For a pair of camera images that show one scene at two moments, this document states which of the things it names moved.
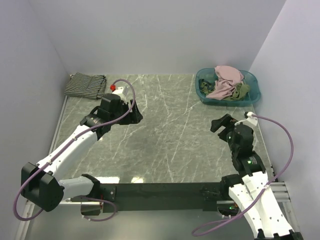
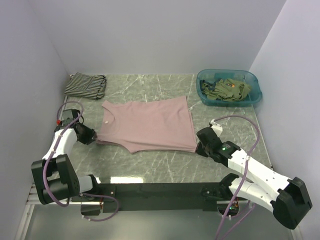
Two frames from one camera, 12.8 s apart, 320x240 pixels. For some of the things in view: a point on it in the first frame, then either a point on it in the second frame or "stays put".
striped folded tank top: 82,85 stays put
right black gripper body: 231,144 -> 203,150
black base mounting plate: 161,196 stays put
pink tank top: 229,76 -> 159,124
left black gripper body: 123,108 -> 86,135
